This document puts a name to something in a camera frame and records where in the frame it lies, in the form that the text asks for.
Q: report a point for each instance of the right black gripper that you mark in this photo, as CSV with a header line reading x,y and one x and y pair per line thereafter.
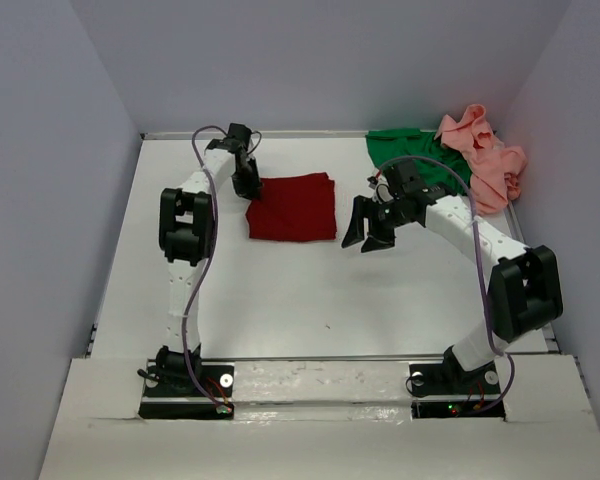
x,y
378,220

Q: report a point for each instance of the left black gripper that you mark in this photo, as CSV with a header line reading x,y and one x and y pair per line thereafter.
x,y
246,175

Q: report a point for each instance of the red t-shirt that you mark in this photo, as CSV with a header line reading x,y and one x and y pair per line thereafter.
x,y
298,209

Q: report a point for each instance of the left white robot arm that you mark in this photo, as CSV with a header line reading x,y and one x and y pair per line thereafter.
x,y
187,236

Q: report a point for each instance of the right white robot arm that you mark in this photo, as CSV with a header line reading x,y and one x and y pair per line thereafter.
x,y
519,285

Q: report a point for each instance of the green t-shirt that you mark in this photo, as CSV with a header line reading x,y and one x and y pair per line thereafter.
x,y
384,145

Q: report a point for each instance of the pink t-shirt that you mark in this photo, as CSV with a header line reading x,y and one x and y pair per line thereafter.
x,y
495,167

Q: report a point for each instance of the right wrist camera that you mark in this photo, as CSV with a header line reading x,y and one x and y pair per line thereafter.
x,y
380,187

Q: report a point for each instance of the metal rail back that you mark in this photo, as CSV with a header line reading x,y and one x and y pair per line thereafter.
x,y
274,134

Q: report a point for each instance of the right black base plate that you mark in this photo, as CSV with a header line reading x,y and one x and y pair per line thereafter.
x,y
433,398

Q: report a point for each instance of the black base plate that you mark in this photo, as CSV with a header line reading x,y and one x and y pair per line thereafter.
x,y
177,398
433,398

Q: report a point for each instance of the metal rail front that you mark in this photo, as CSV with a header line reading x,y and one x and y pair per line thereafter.
x,y
393,357

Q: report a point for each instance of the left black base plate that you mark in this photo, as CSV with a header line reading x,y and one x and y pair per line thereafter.
x,y
177,398

